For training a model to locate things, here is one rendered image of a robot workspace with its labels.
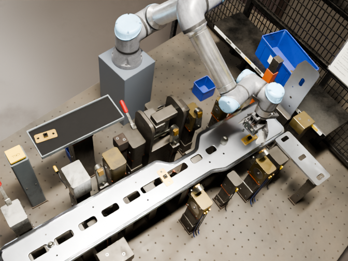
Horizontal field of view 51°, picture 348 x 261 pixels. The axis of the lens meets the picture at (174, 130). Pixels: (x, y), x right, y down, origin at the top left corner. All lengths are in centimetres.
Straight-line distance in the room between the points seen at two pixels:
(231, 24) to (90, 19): 179
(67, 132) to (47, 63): 186
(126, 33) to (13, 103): 166
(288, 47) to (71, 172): 133
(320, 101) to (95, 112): 116
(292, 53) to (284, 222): 90
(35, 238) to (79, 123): 48
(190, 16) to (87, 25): 237
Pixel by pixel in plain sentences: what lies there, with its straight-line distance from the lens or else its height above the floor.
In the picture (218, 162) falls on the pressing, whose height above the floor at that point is 100.
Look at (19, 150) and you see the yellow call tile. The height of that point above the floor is 116.
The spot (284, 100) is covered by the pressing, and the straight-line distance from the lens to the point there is 193.
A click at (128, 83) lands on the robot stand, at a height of 106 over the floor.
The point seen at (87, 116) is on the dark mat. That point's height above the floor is 116.
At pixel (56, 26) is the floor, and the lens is 366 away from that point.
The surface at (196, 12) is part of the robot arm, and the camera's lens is 136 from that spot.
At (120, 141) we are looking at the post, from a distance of 157.
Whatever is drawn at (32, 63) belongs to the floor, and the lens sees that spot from 337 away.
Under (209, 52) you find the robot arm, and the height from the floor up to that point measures 150.
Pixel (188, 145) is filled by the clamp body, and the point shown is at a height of 79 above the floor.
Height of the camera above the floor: 246
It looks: 57 degrees down
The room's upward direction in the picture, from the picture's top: 14 degrees clockwise
